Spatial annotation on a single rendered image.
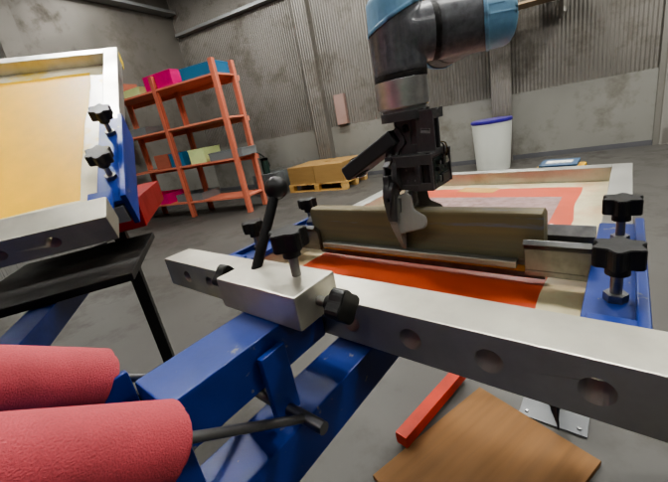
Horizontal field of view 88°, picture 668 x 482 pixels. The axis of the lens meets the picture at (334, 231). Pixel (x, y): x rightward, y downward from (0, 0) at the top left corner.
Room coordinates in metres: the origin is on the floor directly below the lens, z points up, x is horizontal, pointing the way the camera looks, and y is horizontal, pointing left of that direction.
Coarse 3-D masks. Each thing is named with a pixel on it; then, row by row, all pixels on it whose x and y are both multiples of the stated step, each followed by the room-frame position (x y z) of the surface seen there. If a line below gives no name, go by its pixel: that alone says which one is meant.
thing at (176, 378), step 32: (256, 320) 0.31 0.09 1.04; (320, 320) 0.33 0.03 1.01; (192, 352) 0.28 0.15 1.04; (224, 352) 0.27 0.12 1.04; (256, 352) 0.27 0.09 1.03; (288, 352) 0.30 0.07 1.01; (160, 384) 0.24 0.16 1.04; (192, 384) 0.23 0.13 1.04; (224, 384) 0.24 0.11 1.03; (256, 384) 0.26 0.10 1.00; (192, 416) 0.22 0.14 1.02; (224, 416) 0.24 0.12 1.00
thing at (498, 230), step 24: (312, 216) 0.67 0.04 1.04; (336, 216) 0.63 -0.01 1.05; (360, 216) 0.59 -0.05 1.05; (384, 216) 0.56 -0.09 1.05; (432, 216) 0.50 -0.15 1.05; (456, 216) 0.48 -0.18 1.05; (480, 216) 0.45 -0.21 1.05; (504, 216) 0.43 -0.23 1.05; (528, 216) 0.42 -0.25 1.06; (336, 240) 0.64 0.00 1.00; (360, 240) 0.60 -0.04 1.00; (384, 240) 0.56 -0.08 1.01; (408, 240) 0.53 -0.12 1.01; (432, 240) 0.50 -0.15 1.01; (456, 240) 0.48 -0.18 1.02; (480, 240) 0.46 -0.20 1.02; (504, 240) 0.44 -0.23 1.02
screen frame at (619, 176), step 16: (464, 176) 1.04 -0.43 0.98; (480, 176) 1.01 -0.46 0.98; (496, 176) 0.98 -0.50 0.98; (512, 176) 0.95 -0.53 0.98; (528, 176) 0.93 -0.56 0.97; (544, 176) 0.90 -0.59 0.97; (560, 176) 0.88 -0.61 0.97; (576, 176) 0.85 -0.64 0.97; (592, 176) 0.83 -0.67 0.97; (608, 176) 0.81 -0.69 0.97; (624, 176) 0.71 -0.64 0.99; (608, 192) 0.63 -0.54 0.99; (624, 192) 0.61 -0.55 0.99; (272, 256) 0.65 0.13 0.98
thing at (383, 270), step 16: (432, 192) 1.03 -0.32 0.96; (448, 192) 1.00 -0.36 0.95; (464, 192) 0.96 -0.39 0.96; (320, 256) 0.67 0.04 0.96; (336, 256) 0.66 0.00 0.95; (352, 256) 0.64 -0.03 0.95; (336, 272) 0.58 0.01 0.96; (352, 272) 0.57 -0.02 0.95; (368, 272) 0.55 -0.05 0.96; (384, 272) 0.54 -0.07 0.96; (400, 272) 0.53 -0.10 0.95
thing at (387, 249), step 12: (384, 252) 0.55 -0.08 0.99; (396, 252) 0.54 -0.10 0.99; (408, 252) 0.52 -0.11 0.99; (420, 252) 0.51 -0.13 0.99; (432, 252) 0.49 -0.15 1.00; (444, 252) 0.49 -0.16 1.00; (456, 252) 0.48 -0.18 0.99; (492, 264) 0.43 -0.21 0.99; (504, 264) 0.42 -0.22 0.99; (516, 264) 0.42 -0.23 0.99
